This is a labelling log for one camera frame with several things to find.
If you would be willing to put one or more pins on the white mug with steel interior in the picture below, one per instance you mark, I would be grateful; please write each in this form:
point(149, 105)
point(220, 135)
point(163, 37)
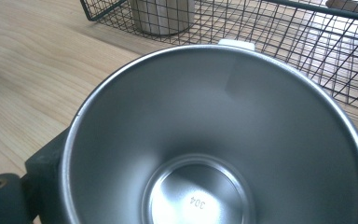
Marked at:
point(199, 124)

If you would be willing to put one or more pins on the stainless steel tumbler with lid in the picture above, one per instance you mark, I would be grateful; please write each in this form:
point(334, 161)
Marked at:
point(161, 15)

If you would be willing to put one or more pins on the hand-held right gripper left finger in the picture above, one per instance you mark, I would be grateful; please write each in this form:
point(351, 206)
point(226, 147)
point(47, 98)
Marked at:
point(45, 174)

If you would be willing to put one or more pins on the dark round disc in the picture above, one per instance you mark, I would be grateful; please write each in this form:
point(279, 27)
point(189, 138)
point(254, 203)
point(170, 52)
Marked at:
point(345, 4)

